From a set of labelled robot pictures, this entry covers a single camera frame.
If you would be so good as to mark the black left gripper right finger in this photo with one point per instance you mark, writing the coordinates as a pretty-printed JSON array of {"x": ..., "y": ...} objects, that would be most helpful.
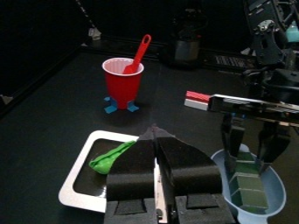
[{"x": 191, "y": 172}]

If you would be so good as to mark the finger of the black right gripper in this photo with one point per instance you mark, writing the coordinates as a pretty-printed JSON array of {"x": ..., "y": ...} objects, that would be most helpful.
[
  {"x": 234, "y": 137},
  {"x": 273, "y": 145}
]

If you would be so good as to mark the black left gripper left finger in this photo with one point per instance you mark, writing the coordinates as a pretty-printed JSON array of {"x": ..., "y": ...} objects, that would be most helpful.
[{"x": 130, "y": 172}]

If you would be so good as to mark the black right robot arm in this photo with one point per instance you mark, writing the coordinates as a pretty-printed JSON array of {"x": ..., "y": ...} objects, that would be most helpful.
[{"x": 273, "y": 35}]

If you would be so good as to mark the light blue bowl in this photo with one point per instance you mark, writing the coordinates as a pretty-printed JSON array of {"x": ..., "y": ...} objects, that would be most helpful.
[{"x": 277, "y": 186}]

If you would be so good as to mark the green toy pea pod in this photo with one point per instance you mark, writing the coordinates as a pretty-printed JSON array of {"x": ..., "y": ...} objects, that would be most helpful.
[{"x": 107, "y": 162}]

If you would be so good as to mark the white rectangular tray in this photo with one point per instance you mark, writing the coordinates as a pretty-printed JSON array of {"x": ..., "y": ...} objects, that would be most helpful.
[{"x": 83, "y": 163}]

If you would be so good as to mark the red and white block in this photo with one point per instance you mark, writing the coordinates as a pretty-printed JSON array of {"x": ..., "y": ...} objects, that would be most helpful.
[{"x": 197, "y": 100}]

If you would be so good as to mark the grey vent grille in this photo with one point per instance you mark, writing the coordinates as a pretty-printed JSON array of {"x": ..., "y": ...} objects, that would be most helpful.
[{"x": 231, "y": 61}]

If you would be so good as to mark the blue cup holder base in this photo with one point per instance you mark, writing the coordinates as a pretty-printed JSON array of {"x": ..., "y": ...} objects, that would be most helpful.
[{"x": 110, "y": 109}]

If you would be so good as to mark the grey and black cylindrical stand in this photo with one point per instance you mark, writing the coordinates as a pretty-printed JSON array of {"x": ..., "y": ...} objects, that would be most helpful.
[{"x": 187, "y": 49}]

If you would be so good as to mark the teal object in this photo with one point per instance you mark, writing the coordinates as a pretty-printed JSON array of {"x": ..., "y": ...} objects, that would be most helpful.
[{"x": 293, "y": 33}]

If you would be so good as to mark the red plastic cup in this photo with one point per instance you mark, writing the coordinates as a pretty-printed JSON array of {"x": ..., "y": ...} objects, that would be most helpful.
[{"x": 123, "y": 86}]

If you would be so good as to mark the red plastic spoon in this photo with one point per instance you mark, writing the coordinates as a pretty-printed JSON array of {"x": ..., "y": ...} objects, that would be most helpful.
[{"x": 139, "y": 54}]

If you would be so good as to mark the white tag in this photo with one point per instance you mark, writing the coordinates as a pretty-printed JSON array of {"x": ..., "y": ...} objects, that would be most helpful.
[{"x": 95, "y": 33}]

